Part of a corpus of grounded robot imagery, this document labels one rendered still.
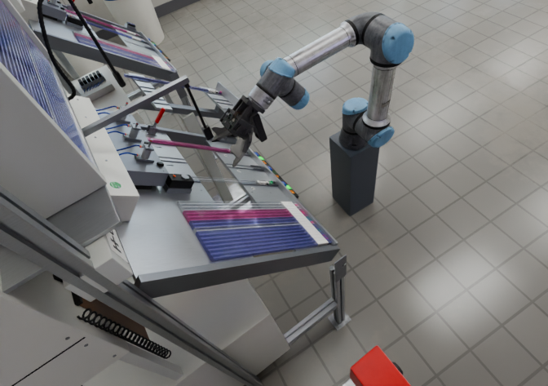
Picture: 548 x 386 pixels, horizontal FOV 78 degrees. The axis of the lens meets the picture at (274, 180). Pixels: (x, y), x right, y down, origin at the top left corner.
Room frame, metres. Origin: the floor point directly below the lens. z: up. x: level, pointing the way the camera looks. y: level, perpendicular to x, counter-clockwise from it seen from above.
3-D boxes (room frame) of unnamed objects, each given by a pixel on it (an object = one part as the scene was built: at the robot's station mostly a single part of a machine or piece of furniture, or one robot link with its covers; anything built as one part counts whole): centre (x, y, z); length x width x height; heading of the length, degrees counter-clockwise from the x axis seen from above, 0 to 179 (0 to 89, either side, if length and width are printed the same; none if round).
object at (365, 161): (1.14, -0.44, 0.28); 0.18 x 0.18 x 0.55; 18
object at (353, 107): (1.13, -0.45, 0.72); 0.13 x 0.12 x 0.14; 17
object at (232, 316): (0.60, 0.57, 0.31); 0.70 x 0.65 x 0.62; 22
